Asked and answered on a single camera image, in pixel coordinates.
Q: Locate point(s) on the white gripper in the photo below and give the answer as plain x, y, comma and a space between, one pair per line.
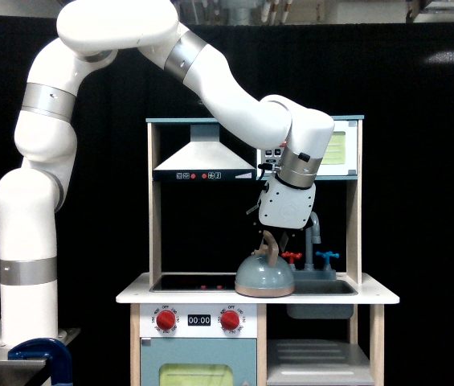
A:
285, 207

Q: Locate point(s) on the grey toy teapot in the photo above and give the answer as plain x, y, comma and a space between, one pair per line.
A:
265, 274

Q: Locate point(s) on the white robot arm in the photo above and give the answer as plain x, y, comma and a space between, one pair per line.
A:
61, 96

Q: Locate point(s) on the black toy stove top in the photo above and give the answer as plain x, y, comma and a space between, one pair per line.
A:
192, 282

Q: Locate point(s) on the grey toy faucet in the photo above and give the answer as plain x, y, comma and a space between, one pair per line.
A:
309, 252

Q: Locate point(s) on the grey toy sink basin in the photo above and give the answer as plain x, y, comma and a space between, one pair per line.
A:
323, 284

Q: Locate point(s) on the white toy microwave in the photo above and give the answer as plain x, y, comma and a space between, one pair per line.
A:
341, 157

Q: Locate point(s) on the right red oven knob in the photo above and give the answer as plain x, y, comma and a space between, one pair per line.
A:
229, 320

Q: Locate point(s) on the red oven knob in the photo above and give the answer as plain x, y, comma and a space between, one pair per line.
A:
229, 320
166, 320

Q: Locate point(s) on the grey toy range hood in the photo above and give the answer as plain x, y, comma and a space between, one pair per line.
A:
204, 159

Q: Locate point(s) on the grey lower shelf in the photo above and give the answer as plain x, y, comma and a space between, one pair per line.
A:
317, 362

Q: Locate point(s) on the left red oven knob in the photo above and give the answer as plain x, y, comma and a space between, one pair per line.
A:
166, 320

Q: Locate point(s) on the blue toy oven door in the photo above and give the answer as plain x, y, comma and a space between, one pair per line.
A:
198, 361

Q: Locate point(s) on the blue clamp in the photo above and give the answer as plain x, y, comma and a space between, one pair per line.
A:
53, 351

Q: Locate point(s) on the red tap handle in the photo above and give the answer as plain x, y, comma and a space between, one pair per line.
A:
291, 257

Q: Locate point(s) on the blue tap handle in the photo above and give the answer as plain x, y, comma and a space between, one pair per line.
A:
327, 256

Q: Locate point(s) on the wooden toy kitchen frame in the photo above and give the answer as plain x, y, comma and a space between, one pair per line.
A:
212, 227

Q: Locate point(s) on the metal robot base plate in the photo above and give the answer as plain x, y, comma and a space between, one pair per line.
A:
65, 335

